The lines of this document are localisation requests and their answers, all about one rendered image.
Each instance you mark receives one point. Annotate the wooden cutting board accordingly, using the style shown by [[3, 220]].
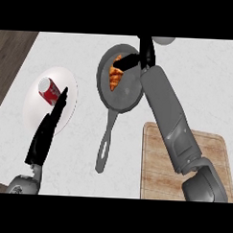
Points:
[[157, 174]]

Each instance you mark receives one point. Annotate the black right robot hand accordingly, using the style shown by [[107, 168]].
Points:
[[146, 54]]

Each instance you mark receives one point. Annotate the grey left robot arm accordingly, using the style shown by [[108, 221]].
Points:
[[26, 183]]

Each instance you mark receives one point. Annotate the grey rounded object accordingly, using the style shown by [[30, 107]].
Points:
[[164, 40]]

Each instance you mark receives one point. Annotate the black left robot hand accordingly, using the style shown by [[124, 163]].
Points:
[[44, 137]]

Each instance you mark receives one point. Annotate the red soda can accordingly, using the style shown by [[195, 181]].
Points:
[[49, 90]]

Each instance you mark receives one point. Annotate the white round plate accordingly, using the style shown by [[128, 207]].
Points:
[[42, 108]]

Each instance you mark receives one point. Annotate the grey frying pan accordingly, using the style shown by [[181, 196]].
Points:
[[122, 90]]

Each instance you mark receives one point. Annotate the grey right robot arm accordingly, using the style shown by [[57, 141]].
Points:
[[178, 130]]

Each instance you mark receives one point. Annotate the orange croissant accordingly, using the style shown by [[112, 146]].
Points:
[[115, 77]]

